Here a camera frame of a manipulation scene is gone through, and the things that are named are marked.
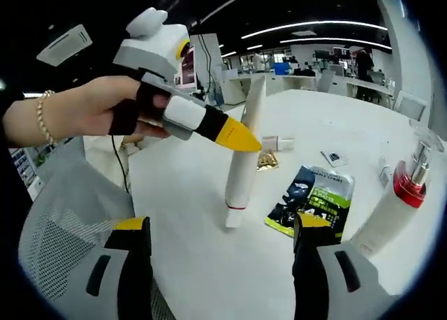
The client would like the person's left hand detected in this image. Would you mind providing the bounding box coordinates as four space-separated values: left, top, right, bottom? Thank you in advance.
47 75 173 141

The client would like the blue storage box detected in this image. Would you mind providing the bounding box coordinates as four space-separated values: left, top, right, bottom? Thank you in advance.
272 61 293 78

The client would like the monitor with pink screen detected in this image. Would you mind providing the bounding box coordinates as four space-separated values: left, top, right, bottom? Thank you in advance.
178 46 197 87

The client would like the gold chain bracelet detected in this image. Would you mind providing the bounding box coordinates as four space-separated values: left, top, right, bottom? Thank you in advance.
36 89 59 146

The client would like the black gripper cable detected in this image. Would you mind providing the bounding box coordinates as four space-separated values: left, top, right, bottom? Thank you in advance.
110 133 133 196

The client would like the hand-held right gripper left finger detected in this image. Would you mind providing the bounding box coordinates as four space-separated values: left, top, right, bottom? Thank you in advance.
75 214 155 320

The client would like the red collar skincare pump bottle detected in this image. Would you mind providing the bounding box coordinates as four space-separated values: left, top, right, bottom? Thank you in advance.
349 118 446 259

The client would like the black green skincare mask packet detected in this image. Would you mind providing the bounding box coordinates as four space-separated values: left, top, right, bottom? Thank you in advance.
264 164 356 245

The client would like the gold foil skincare sachet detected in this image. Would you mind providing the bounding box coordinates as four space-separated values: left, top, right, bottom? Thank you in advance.
256 151 281 171

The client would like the ceiling air conditioner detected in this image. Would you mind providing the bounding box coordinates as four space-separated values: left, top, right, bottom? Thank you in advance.
36 23 94 68

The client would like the grey mesh office chair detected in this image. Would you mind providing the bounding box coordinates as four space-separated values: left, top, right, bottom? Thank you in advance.
17 154 176 320

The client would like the clear skincare sachet blue square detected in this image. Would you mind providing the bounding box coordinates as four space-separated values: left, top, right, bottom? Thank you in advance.
321 150 351 168

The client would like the white skincare tube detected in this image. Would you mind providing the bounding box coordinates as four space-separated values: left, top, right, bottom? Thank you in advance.
224 75 268 230

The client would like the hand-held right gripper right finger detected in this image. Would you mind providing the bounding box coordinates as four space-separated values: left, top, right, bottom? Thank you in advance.
292 212 396 320

